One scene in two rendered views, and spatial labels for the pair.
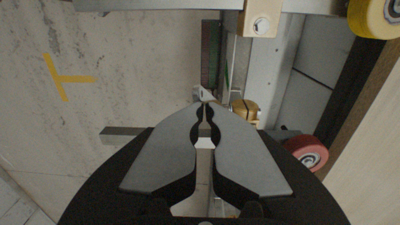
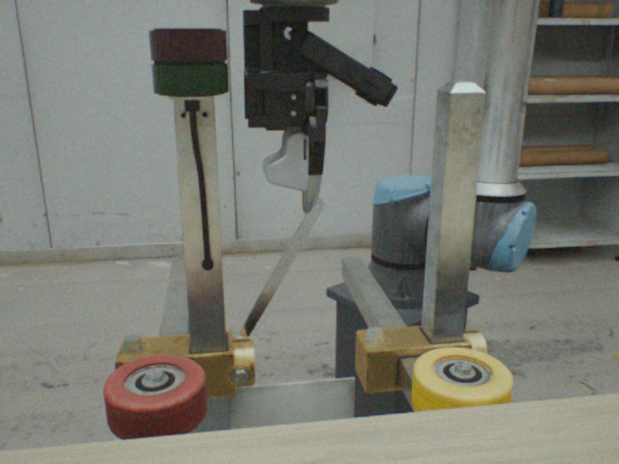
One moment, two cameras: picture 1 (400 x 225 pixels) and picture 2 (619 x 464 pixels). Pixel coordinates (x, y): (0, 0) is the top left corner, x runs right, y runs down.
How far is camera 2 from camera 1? 0.65 m
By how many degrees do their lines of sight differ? 78
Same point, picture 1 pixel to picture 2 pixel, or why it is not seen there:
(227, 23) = not seen: hidden behind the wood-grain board
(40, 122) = (64, 349)
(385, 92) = (344, 427)
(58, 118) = (63, 378)
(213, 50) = not seen: hidden behind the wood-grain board
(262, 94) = not seen: outside the picture
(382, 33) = (420, 367)
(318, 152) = (184, 383)
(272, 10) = (396, 343)
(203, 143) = (173, 320)
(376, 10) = (437, 353)
